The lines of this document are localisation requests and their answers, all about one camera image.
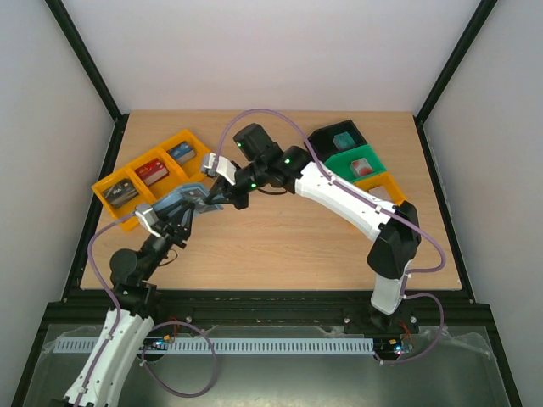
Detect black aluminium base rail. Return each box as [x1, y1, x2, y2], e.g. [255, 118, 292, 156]
[46, 288, 489, 332]

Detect blue cards stack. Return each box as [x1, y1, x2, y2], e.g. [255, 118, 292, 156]
[167, 142, 196, 164]

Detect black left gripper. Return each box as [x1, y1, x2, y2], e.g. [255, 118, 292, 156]
[141, 198, 195, 280]

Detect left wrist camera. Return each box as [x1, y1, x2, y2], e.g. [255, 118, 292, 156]
[134, 203, 162, 238]

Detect black storage bin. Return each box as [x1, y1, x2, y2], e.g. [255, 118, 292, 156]
[308, 120, 367, 162]

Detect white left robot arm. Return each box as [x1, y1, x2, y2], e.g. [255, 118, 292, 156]
[48, 200, 196, 406]

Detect orange storage bin right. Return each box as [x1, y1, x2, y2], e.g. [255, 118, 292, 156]
[354, 171, 406, 205]

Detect white slotted cable duct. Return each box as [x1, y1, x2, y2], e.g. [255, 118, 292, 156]
[54, 334, 375, 355]

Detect red white april cards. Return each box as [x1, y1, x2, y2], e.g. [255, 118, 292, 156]
[350, 158, 374, 178]

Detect black frame post right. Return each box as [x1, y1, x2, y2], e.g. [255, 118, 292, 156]
[414, 0, 498, 124]

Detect teal cards in black bin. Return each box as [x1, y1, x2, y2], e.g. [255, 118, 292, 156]
[333, 132, 356, 151]

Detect black VIP cards stack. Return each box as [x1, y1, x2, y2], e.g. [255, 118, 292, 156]
[103, 178, 139, 209]

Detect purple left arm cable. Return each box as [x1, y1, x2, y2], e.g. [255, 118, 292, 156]
[78, 211, 141, 407]

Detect black frame post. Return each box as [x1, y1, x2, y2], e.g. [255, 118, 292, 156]
[414, 0, 498, 124]
[44, 0, 128, 124]

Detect blue card holder wallet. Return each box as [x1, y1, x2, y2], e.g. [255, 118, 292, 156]
[152, 183, 223, 217]

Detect black frame post left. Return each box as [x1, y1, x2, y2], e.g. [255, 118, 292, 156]
[44, 0, 128, 124]

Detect green storage bin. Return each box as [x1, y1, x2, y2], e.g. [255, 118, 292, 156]
[325, 144, 386, 183]

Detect red cards stack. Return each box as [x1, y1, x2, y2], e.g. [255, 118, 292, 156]
[134, 159, 169, 187]

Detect orange triple bin left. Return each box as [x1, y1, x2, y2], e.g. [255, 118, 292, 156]
[92, 130, 210, 220]

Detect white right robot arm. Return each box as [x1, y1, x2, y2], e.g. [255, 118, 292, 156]
[201, 124, 421, 332]

